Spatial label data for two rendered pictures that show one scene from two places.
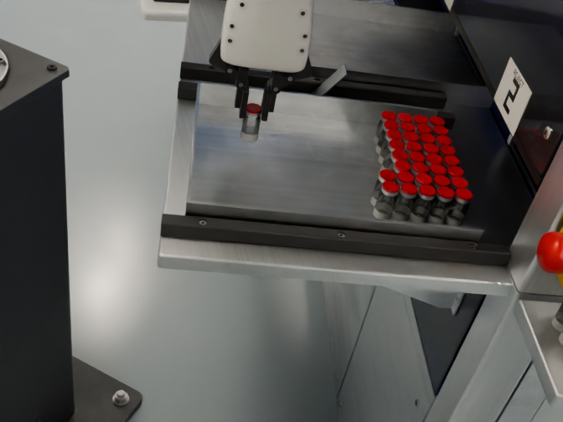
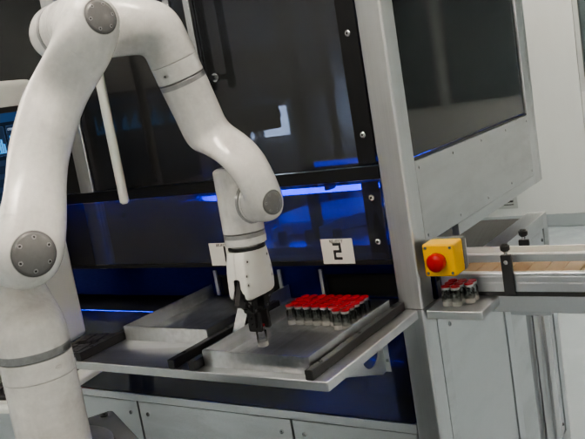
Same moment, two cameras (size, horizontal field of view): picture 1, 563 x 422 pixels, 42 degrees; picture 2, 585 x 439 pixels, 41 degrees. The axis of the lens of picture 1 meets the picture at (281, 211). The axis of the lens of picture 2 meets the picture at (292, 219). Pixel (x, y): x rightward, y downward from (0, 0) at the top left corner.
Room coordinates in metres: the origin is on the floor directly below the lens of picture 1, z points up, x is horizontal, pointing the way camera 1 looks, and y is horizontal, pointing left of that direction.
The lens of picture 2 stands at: (-0.37, 1.08, 1.41)
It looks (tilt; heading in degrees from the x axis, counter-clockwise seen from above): 10 degrees down; 314
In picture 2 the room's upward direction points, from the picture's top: 10 degrees counter-clockwise
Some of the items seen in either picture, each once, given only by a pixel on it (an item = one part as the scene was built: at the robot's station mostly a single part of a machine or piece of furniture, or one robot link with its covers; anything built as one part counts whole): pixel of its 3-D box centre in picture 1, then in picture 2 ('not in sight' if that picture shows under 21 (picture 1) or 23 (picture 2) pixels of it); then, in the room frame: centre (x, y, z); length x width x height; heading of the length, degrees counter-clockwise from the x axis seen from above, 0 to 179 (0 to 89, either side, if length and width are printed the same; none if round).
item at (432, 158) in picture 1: (427, 167); (330, 308); (0.79, -0.17, 0.90); 0.18 x 0.02 x 0.05; 10
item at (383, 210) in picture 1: (386, 200); (346, 319); (0.70, -0.12, 0.90); 0.02 x 0.02 x 0.05
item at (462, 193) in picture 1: (444, 168); (335, 305); (0.79, -0.20, 0.90); 0.18 x 0.02 x 0.05; 10
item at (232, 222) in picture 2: not in sight; (239, 198); (0.77, 0.06, 1.21); 0.09 x 0.08 x 0.13; 172
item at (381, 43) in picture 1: (374, 45); (210, 311); (1.12, -0.10, 0.90); 0.34 x 0.26 x 0.04; 100
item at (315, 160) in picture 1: (326, 161); (299, 332); (0.76, -0.04, 0.90); 0.34 x 0.26 x 0.04; 100
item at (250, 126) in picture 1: (250, 123); (261, 335); (0.77, 0.06, 0.92); 0.02 x 0.02 x 0.04
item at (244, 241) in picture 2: not in sight; (245, 238); (0.77, 0.06, 1.13); 0.09 x 0.08 x 0.03; 100
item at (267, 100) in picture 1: (277, 93); (265, 309); (0.78, 0.03, 0.97); 0.03 x 0.03 x 0.07; 10
